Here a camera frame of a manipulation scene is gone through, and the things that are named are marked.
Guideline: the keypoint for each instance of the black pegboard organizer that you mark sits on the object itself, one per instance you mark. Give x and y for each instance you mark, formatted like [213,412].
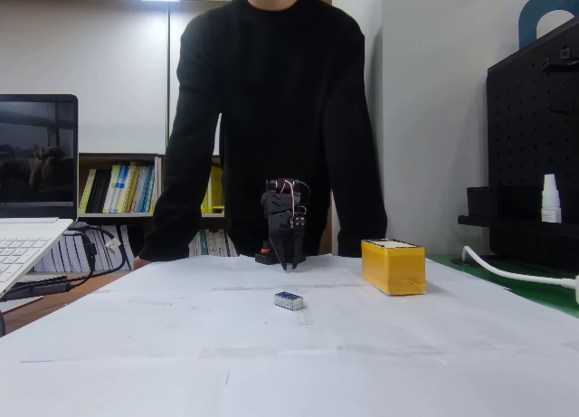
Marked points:
[534,141]

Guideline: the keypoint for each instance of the green desk mat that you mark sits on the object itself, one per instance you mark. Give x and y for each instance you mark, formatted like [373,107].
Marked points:
[534,295]

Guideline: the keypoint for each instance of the black clamp with orange knob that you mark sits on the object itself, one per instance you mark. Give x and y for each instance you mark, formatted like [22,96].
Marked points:
[264,255]

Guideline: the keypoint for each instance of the small blue white block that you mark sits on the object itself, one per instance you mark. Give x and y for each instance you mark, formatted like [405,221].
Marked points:
[288,300]

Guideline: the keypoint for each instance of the blue arch shape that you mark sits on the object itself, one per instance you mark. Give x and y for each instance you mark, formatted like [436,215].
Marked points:
[527,19]

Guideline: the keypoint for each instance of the person in black sweater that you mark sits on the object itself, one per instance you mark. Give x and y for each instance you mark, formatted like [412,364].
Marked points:
[271,96]

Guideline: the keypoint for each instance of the white laptop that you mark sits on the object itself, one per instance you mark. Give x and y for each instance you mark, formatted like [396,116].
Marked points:
[31,163]

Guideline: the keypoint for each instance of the white power strip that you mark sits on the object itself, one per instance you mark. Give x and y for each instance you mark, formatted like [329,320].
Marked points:
[577,290]

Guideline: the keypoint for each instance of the small white bottle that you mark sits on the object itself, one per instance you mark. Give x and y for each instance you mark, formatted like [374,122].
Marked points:
[551,200]

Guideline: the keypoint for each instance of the white paper table cover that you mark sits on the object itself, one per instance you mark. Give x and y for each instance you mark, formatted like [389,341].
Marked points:
[271,358]

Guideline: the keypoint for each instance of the small black box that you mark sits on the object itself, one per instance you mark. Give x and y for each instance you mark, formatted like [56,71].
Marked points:
[480,202]

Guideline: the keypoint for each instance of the low bookshelf with books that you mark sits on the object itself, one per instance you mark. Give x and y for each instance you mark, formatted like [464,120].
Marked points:
[122,191]

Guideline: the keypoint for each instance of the person's right hand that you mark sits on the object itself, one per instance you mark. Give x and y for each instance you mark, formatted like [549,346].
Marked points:
[142,261]

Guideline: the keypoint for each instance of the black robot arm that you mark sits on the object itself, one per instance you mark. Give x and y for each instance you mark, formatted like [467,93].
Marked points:
[276,197]

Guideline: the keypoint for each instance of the yellow rectangular box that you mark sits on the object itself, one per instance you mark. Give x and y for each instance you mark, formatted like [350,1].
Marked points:
[398,270]

